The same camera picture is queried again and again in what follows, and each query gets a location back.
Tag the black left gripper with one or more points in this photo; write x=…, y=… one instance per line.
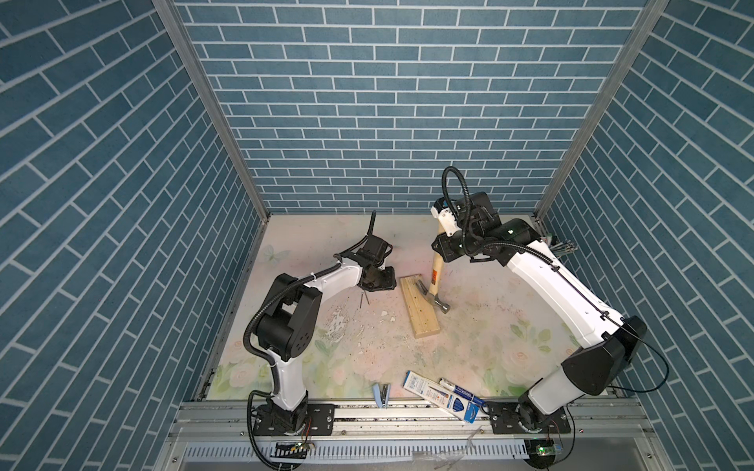
x=389, y=282

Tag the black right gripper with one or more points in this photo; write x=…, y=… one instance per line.
x=441, y=241

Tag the steel claw hammer wooden handle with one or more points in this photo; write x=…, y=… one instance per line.
x=431, y=293

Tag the wooden block with nails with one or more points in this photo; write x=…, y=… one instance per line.
x=420, y=309

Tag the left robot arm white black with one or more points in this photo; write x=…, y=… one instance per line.
x=282, y=329

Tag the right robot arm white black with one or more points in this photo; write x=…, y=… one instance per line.
x=470, y=227

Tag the blue clip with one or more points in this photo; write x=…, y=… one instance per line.
x=381, y=394

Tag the blue white tube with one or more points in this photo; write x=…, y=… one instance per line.
x=463, y=393

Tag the blue white toothpaste box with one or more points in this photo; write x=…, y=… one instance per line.
x=441, y=397

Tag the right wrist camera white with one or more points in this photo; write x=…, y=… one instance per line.
x=442, y=211

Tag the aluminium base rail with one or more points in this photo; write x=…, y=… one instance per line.
x=603, y=433

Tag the aluminium right corner post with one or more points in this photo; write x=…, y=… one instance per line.
x=645, y=23

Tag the aluminium corner post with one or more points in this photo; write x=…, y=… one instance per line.
x=173, y=23
x=645, y=23

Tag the aluminium left corner post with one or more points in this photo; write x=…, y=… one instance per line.
x=173, y=23

